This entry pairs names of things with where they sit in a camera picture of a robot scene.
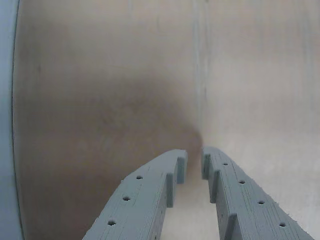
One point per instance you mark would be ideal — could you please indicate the white table rim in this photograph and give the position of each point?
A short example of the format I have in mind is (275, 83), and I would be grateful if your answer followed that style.
(6, 125)

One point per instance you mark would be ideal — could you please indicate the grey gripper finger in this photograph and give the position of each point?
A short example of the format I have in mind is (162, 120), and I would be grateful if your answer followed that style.
(140, 205)
(245, 210)

